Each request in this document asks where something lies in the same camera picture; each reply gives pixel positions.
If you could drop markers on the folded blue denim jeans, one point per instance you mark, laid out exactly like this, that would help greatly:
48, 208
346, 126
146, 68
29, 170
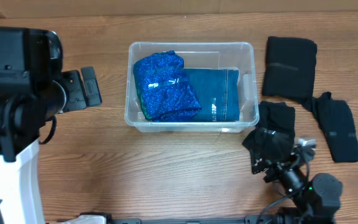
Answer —
217, 93

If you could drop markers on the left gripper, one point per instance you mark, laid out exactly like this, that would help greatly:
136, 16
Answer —
79, 100

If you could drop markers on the black cloth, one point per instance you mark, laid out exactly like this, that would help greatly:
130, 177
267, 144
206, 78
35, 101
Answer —
273, 137
290, 64
336, 121

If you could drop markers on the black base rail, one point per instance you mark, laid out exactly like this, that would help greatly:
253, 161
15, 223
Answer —
249, 219

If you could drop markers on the blue glitter cloth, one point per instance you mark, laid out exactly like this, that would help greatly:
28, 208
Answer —
163, 88

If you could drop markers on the clear plastic storage bin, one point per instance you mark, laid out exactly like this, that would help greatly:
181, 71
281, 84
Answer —
210, 55

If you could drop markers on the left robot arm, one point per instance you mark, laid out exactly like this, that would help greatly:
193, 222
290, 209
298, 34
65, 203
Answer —
34, 89

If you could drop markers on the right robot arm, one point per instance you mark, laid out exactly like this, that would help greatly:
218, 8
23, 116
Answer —
305, 199

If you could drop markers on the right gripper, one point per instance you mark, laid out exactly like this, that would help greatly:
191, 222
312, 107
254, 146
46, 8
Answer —
270, 168

